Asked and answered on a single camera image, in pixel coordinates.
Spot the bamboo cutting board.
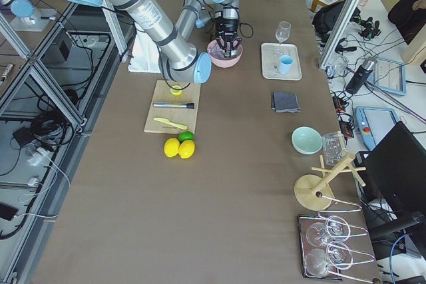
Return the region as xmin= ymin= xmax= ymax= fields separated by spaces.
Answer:
xmin=144 ymin=80 xmax=201 ymax=134

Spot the blue teach pendant near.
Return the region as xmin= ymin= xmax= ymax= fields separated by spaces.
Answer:
xmin=354 ymin=106 xmax=398 ymax=151

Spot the clear glass jar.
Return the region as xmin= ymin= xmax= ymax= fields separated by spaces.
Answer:
xmin=322 ymin=132 xmax=345 ymax=166

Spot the black glass rack tray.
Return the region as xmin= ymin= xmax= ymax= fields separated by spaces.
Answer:
xmin=297 ymin=215 xmax=377 ymax=283

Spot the yellow lemon left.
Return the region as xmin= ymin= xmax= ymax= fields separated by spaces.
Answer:
xmin=163 ymin=138 xmax=180 ymax=158

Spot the blue teach pendant far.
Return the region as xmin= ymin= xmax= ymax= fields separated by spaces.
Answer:
xmin=368 ymin=57 xmax=406 ymax=96

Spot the cream serving tray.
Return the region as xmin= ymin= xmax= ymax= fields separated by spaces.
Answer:
xmin=261 ymin=43 xmax=302 ymax=81

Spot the blue teach pendant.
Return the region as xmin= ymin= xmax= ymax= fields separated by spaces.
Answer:
xmin=354 ymin=106 xmax=398 ymax=151
xmin=368 ymin=57 xmax=406 ymax=96

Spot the upturned wine glass lower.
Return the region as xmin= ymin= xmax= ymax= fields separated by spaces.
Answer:
xmin=304 ymin=241 xmax=376 ymax=277

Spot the clear wine glass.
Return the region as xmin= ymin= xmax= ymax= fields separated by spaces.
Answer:
xmin=275 ymin=21 xmax=292 ymax=45

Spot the yellow plastic knife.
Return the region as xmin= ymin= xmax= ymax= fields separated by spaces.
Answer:
xmin=153 ymin=117 xmax=188 ymax=130

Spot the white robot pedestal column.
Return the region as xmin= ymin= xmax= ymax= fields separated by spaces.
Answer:
xmin=128 ymin=31 xmax=160 ymax=74

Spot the yellow lemon right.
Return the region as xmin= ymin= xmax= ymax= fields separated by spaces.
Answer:
xmin=178 ymin=140 xmax=196 ymax=159

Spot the black monitor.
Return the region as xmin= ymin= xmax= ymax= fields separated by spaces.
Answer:
xmin=354 ymin=120 xmax=426 ymax=241

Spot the pink bowl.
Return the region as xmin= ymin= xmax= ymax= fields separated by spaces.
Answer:
xmin=207 ymin=40 xmax=243 ymax=68

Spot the black backpack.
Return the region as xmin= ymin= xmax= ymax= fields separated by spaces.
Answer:
xmin=312 ymin=0 xmax=345 ymax=44

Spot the green lime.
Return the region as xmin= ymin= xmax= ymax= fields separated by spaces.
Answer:
xmin=178 ymin=131 xmax=194 ymax=142

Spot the wooden cup tree stand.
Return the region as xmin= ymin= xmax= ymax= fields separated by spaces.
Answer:
xmin=294 ymin=142 xmax=366 ymax=212

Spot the clear ice cubes pile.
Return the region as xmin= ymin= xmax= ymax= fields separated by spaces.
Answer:
xmin=208 ymin=41 xmax=230 ymax=61

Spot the yellow lemon half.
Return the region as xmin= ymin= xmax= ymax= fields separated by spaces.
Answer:
xmin=170 ymin=85 xmax=183 ymax=96

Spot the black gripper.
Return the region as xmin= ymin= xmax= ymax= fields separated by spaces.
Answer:
xmin=214 ymin=7 xmax=242 ymax=57

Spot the steel muddler black tip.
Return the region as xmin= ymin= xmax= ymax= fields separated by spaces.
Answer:
xmin=152 ymin=102 xmax=195 ymax=110

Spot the mint green bowl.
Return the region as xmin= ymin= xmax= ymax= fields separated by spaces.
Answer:
xmin=292 ymin=126 xmax=322 ymax=155

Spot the black thermos bottle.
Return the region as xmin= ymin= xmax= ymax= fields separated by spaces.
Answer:
xmin=345 ymin=57 xmax=377 ymax=94

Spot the upturned wine glass upper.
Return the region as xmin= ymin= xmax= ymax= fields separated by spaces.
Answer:
xmin=306 ymin=215 xmax=368 ymax=248

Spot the upturned wine glass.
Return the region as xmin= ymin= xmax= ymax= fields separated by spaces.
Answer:
xmin=304 ymin=241 xmax=376 ymax=277
xmin=306 ymin=215 xmax=368 ymax=248

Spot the aluminium frame post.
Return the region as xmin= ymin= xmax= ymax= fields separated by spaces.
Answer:
xmin=318 ymin=0 xmax=359 ymax=70

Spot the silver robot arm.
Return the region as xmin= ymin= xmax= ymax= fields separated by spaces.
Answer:
xmin=67 ymin=0 xmax=212 ymax=84
xmin=176 ymin=0 xmax=242 ymax=58

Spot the grey folded cloth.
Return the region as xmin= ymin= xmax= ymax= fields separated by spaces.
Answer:
xmin=271 ymin=91 xmax=302 ymax=113

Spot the light blue cup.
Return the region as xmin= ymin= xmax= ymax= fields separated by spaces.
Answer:
xmin=278 ymin=55 xmax=294 ymax=74

